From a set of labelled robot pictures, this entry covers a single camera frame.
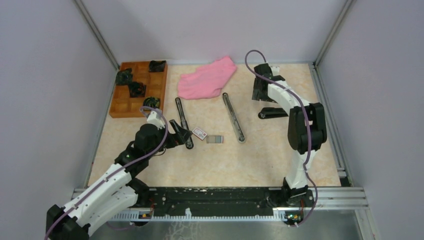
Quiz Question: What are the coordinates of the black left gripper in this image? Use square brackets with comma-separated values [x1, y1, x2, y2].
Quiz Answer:
[146, 118, 192, 159]

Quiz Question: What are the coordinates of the red white staple box sleeve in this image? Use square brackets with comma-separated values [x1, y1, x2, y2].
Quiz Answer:
[191, 127, 208, 141]

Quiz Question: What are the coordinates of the beige and black stapler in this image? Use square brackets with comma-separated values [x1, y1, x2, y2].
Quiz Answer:
[222, 92, 246, 144]

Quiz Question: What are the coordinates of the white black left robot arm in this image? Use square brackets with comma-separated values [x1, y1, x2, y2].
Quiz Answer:
[44, 119, 192, 240]

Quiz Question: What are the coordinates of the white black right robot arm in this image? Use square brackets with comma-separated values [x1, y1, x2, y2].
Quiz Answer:
[252, 63, 327, 206]

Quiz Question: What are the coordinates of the pink cloth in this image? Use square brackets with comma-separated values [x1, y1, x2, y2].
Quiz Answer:
[177, 56, 237, 100]

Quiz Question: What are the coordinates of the orange wooden compartment tray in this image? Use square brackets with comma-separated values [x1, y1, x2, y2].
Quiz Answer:
[109, 61, 168, 118]

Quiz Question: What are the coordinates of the dark rolled sock back right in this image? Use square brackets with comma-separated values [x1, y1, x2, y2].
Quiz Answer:
[148, 60, 167, 73]

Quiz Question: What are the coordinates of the dark rolled sock back left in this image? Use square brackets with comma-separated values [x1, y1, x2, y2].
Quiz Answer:
[115, 68, 133, 86]

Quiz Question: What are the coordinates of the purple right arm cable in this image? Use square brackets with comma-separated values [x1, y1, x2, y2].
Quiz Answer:
[244, 49, 319, 228]

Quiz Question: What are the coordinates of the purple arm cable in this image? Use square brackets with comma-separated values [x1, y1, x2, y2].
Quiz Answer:
[244, 49, 319, 228]
[43, 105, 169, 240]

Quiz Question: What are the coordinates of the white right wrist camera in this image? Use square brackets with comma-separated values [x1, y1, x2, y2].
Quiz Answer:
[147, 110, 165, 130]

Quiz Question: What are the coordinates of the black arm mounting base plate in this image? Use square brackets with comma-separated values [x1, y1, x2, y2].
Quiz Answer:
[134, 187, 314, 217]

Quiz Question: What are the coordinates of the aluminium frame rail right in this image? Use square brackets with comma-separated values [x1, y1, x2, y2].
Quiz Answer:
[308, 62, 353, 187]

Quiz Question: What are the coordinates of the aluminium frame rail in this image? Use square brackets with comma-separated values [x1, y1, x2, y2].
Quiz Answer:
[67, 187, 369, 212]
[308, 62, 353, 187]

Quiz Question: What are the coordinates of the white slotted cable duct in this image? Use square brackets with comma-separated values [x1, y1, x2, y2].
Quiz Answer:
[108, 208, 288, 222]

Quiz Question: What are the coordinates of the aluminium frame corner post right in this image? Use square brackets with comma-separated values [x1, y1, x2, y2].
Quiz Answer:
[313, 0, 357, 68]

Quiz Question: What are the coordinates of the aluminium frame corner post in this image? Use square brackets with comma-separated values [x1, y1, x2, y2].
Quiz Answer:
[72, 0, 120, 71]
[313, 0, 357, 68]

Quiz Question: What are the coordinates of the aluminium front frame rail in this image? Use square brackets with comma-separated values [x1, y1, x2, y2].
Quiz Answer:
[67, 187, 369, 212]

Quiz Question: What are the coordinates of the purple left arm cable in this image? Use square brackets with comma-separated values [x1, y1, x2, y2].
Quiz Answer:
[43, 105, 169, 240]

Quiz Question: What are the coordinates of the aluminium frame corner post left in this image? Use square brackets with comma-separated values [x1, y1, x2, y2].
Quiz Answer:
[72, 0, 120, 71]

